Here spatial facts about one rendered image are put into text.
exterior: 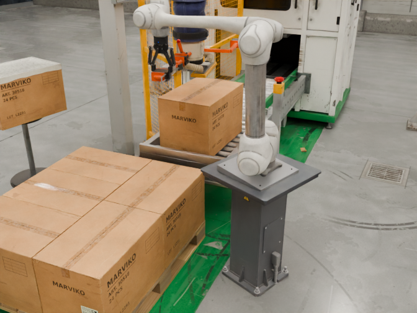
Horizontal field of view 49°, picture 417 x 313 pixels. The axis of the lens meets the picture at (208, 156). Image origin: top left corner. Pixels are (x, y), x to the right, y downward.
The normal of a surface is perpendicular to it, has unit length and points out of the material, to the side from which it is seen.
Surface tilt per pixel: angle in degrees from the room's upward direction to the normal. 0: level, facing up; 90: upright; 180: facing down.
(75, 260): 0
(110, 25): 90
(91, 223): 0
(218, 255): 0
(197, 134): 90
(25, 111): 90
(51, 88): 90
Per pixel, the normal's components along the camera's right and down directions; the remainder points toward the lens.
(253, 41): -0.35, 0.36
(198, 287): 0.00, -0.90
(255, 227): -0.73, 0.29
